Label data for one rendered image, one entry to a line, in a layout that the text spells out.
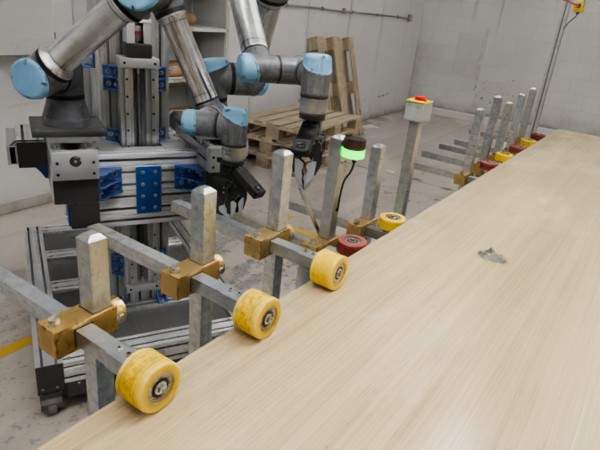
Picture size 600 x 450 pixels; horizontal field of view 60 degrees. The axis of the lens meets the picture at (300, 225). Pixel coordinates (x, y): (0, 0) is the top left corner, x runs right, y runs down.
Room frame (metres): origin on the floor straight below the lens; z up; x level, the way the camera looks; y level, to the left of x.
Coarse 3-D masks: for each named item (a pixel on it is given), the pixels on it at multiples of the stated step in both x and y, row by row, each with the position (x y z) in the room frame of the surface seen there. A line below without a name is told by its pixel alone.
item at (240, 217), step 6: (234, 216) 1.50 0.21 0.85; (240, 216) 1.49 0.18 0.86; (246, 216) 1.49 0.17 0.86; (252, 216) 1.49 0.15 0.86; (240, 222) 1.48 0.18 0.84; (246, 222) 1.47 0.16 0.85; (252, 222) 1.46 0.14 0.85; (258, 222) 1.45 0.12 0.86; (264, 222) 1.45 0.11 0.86; (258, 228) 1.45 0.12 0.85; (300, 234) 1.40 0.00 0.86; (294, 240) 1.37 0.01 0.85; (300, 240) 1.36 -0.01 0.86; (330, 246) 1.33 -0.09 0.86; (336, 252) 1.30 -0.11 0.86
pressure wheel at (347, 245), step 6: (348, 234) 1.33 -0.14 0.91; (342, 240) 1.28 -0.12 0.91; (348, 240) 1.29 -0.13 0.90; (354, 240) 1.29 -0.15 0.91; (360, 240) 1.30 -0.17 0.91; (342, 246) 1.26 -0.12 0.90; (348, 246) 1.25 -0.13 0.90; (354, 246) 1.25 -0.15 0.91; (360, 246) 1.25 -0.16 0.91; (342, 252) 1.26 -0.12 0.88; (348, 252) 1.25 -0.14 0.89; (354, 252) 1.25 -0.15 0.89
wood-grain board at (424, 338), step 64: (512, 192) 1.92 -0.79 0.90; (576, 192) 2.01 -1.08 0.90; (384, 256) 1.22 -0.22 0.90; (448, 256) 1.26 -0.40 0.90; (512, 256) 1.31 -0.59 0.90; (576, 256) 1.35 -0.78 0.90; (320, 320) 0.89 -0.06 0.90; (384, 320) 0.91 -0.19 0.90; (448, 320) 0.94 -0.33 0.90; (512, 320) 0.97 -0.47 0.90; (576, 320) 1.00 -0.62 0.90; (192, 384) 0.66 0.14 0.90; (256, 384) 0.68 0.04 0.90; (320, 384) 0.70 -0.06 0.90; (384, 384) 0.71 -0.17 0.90; (448, 384) 0.73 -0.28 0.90; (512, 384) 0.75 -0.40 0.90; (576, 384) 0.77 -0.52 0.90; (64, 448) 0.51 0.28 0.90; (128, 448) 0.52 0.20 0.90; (192, 448) 0.54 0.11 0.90; (256, 448) 0.55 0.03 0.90; (320, 448) 0.56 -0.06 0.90; (384, 448) 0.57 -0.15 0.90; (448, 448) 0.59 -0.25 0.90; (512, 448) 0.60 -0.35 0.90; (576, 448) 0.61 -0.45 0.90
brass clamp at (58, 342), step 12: (120, 300) 0.78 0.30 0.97; (60, 312) 0.72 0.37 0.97; (72, 312) 0.72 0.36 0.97; (84, 312) 0.73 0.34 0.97; (96, 312) 0.73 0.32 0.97; (108, 312) 0.74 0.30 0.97; (120, 312) 0.76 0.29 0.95; (72, 324) 0.69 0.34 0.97; (84, 324) 0.70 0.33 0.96; (96, 324) 0.72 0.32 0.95; (108, 324) 0.74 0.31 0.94; (48, 336) 0.67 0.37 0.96; (60, 336) 0.67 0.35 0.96; (72, 336) 0.69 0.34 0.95; (48, 348) 0.67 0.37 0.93; (60, 348) 0.67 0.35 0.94; (72, 348) 0.68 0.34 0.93
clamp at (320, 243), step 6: (336, 234) 1.40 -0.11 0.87; (306, 240) 1.34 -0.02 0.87; (318, 240) 1.34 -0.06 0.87; (324, 240) 1.35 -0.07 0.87; (330, 240) 1.35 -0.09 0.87; (336, 240) 1.38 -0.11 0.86; (306, 246) 1.31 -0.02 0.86; (312, 246) 1.30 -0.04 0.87; (318, 246) 1.30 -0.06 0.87; (324, 246) 1.32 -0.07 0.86; (336, 246) 1.38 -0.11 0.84; (318, 252) 1.30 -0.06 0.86
